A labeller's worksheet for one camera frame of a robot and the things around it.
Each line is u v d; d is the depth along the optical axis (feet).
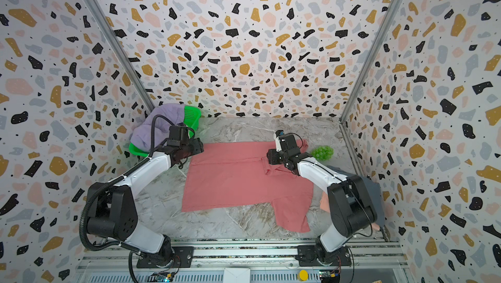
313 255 2.44
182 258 2.40
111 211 1.44
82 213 2.43
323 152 3.30
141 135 3.15
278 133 2.73
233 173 3.20
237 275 2.17
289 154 2.35
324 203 2.79
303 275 2.15
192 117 3.85
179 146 2.29
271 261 2.40
